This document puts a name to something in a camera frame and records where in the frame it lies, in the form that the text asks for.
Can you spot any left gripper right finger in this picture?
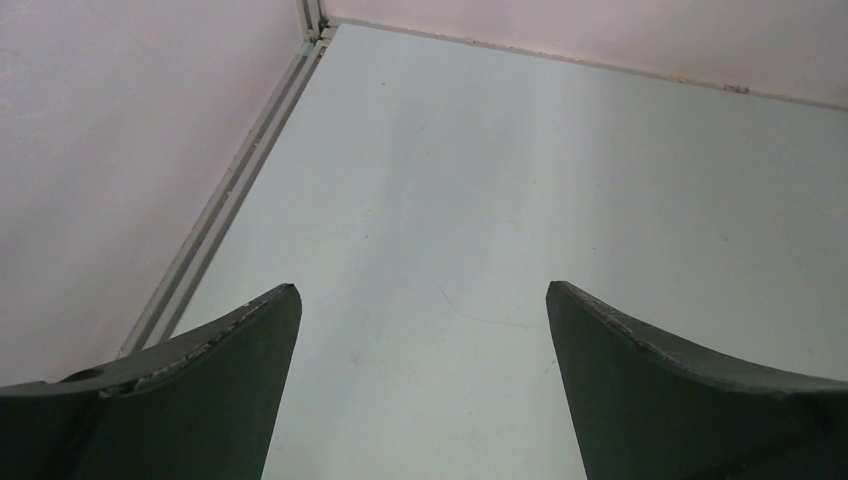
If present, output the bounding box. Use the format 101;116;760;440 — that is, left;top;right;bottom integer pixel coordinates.
546;281;847;479

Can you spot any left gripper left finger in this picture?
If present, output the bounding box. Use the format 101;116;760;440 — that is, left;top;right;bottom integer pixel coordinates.
1;284;302;479

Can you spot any aluminium frame rail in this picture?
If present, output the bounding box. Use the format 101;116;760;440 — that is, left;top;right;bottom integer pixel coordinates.
117;0;329;358

